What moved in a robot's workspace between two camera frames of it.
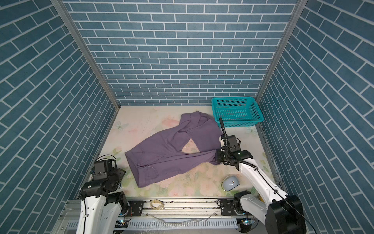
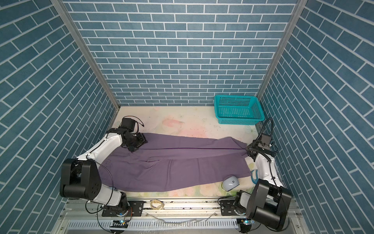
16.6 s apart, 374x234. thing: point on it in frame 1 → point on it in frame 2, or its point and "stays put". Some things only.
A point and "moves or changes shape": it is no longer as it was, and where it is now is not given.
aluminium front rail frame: x=162 y=216 stays put
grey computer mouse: x=230 y=182 stays put
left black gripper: x=121 y=172 → x=142 y=139
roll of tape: x=159 y=207 stays put
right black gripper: x=218 y=156 → x=250 y=147
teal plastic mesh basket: x=237 y=111 stays put
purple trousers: x=162 y=157 moves or changes shape
